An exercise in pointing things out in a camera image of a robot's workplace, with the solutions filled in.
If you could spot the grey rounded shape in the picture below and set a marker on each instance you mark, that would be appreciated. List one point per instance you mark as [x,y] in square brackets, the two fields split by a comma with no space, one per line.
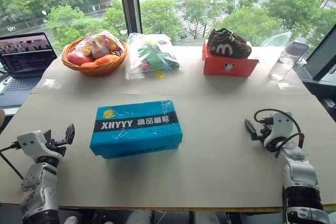
[71,220]
[140,217]

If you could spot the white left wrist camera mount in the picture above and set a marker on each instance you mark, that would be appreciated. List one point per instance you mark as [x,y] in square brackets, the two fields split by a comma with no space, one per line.
[31,140]

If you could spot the green toy plant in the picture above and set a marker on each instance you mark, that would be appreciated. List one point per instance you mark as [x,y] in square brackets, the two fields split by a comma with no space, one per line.
[152,58]

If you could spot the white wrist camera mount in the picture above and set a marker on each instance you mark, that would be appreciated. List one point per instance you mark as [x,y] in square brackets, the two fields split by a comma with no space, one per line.
[31,140]
[279,125]

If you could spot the brown shoe with white M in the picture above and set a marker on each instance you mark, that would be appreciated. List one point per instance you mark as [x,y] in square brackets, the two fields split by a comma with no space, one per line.
[231,48]

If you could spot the grey unicorn plush toy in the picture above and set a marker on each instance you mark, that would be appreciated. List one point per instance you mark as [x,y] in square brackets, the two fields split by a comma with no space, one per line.
[99,48]

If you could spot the open laptop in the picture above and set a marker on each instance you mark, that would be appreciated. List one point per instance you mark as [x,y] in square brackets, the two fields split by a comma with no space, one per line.
[23,56]

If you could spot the clear drinking glass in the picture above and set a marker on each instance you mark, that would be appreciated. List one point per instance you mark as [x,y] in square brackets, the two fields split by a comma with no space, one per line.
[282,64]

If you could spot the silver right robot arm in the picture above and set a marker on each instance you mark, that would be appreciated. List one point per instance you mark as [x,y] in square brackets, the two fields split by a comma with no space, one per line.
[299,176]

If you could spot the pink toy fruit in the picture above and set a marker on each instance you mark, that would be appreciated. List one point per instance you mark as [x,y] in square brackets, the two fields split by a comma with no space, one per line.
[77,58]

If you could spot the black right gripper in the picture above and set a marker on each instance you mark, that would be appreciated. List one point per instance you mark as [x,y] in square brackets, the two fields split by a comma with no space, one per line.
[262,132]

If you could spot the red shoe box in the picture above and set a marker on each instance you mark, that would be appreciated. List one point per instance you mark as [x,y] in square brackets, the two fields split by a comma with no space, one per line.
[228,64]

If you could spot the orange toy carrot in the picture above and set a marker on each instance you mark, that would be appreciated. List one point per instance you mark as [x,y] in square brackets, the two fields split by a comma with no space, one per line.
[105,60]

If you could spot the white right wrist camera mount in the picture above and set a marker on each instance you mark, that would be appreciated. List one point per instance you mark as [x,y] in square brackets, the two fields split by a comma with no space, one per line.
[279,125]

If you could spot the black window frame post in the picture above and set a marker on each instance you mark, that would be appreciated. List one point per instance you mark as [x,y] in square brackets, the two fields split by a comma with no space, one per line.
[130,1]

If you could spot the yellow round disc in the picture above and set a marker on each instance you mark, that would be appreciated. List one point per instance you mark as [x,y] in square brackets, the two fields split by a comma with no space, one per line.
[160,74]

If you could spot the clear bag of toys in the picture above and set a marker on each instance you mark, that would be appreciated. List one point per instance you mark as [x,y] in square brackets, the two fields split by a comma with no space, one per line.
[147,51]

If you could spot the black monitor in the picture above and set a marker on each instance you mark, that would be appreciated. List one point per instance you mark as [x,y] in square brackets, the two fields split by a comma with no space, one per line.
[320,56]

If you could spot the blue shoe box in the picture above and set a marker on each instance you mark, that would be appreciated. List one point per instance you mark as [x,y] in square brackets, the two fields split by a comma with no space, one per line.
[136,129]

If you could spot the orange wicker basket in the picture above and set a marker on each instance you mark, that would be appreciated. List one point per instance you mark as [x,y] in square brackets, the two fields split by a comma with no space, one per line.
[92,69]

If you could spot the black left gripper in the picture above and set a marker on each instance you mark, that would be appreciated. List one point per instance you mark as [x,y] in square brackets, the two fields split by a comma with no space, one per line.
[56,145]

